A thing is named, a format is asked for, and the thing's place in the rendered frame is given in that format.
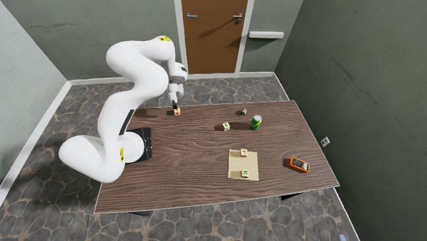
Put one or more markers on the green drink can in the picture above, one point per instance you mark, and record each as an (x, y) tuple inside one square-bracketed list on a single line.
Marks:
[(255, 122)]

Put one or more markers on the beige mat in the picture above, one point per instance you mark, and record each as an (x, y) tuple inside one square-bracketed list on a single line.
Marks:
[(236, 163)]

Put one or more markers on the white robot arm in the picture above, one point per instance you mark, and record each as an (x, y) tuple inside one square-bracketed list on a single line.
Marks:
[(135, 61)]

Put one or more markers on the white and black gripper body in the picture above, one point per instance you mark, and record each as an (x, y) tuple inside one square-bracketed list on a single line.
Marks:
[(172, 96)]

